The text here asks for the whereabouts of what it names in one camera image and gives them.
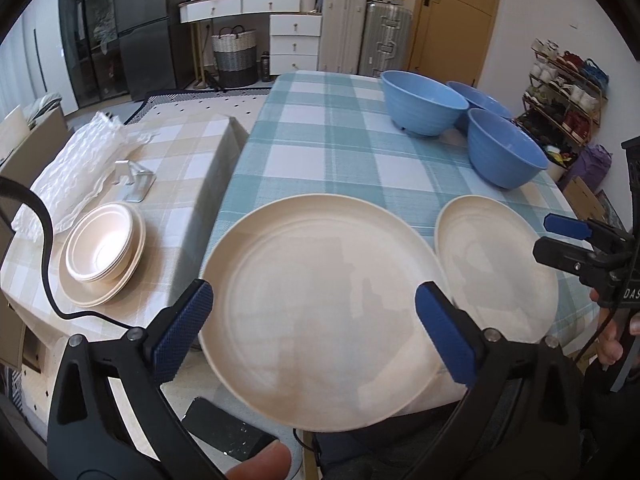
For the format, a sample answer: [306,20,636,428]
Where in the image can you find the metal shoe rack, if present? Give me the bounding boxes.
[517,37,611,161]

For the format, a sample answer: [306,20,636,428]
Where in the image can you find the wooden door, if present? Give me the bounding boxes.
[410,0,503,88]

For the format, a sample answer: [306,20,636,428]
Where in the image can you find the silver suitcase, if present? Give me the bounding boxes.
[359,1,413,79]

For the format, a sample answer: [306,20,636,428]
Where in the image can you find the stack of cream bowls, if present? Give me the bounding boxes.
[59,201,147,308]

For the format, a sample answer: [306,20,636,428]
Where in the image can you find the medium cream plate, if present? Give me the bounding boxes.
[435,195,560,346]

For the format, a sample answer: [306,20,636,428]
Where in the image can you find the person's dark clothing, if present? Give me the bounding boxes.
[312,395,473,480]

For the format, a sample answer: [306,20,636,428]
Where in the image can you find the white bubble wrap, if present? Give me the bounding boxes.
[11,110,161,235]

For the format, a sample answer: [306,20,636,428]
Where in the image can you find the white vanity desk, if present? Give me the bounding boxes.
[179,0,317,24]

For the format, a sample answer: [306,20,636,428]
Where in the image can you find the metal phone stand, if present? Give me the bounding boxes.
[114,160,157,203]

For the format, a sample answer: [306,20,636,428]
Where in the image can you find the large cream plate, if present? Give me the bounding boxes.
[198,192,453,432]

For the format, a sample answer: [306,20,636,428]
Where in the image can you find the small cream bowl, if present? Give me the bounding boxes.
[65,203,142,283]
[66,205,132,281]

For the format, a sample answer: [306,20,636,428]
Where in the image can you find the white suitcase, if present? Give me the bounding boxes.
[320,0,368,75]

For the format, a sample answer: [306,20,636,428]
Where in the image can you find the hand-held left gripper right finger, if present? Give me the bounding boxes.
[415,281,583,480]

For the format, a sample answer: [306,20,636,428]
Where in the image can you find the rows of shoes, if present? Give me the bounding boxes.
[520,39,610,158]

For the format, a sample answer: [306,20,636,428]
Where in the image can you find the beige checked tablecloth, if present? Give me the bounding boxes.
[0,112,249,411]

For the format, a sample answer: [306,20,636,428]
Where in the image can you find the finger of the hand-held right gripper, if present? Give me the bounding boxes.
[544,213,632,243]
[533,236,603,275]

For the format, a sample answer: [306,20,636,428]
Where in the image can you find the purple bag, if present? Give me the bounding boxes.
[570,144,613,192]

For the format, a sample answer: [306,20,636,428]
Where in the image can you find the black flat object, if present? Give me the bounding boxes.
[182,396,281,462]

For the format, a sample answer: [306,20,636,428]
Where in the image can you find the blue bowl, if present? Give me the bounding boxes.
[467,108,549,190]
[380,70,470,138]
[445,81,513,133]

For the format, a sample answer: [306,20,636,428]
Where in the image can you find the cardboard box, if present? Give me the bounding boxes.
[562,176,601,221]

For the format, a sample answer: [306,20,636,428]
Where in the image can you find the thin black cable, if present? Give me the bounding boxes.
[572,305,610,362]

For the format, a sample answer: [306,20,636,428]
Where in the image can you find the person's left hand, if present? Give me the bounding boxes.
[222,444,292,480]

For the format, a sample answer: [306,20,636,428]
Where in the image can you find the grey refrigerator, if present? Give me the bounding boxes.
[112,0,196,102]

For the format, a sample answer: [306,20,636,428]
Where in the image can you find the woven laundry basket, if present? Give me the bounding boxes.
[211,25,258,88]

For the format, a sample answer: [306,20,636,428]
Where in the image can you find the white drawer unit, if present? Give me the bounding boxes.
[269,12,323,76]

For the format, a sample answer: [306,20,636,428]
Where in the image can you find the person's right hand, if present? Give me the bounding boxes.
[589,287,640,372]

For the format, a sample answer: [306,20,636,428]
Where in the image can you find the beige chair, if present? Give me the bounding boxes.
[0,92,69,181]

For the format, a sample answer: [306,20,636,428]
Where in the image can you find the patterned rug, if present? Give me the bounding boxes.
[122,87,273,126]

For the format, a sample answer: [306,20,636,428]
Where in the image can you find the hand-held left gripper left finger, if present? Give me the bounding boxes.
[47,279,226,480]

